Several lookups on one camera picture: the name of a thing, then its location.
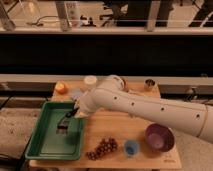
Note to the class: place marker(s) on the bunch of dark grapes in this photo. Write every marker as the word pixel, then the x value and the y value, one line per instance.
pixel 104 147

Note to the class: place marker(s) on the dark scrub brush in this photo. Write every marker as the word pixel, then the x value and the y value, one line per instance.
pixel 62 126

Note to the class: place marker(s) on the orange fruit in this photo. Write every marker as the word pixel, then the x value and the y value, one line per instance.
pixel 61 88

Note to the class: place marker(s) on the light blue cloth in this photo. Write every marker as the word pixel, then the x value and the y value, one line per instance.
pixel 76 93

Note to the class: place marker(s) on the metal cup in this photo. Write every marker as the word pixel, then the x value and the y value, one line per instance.
pixel 149 84

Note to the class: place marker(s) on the wooden board table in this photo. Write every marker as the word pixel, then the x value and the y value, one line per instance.
pixel 108 124

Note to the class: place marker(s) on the white cup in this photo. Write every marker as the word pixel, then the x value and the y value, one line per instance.
pixel 90 81

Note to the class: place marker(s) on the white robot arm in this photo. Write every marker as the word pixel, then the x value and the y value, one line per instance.
pixel 191 118

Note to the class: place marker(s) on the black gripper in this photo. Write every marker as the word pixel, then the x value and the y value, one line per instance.
pixel 72 113

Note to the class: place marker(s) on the purple bowl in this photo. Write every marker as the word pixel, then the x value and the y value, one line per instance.
pixel 159 137

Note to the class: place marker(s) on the blue plastic cup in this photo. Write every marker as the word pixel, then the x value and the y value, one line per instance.
pixel 131 148

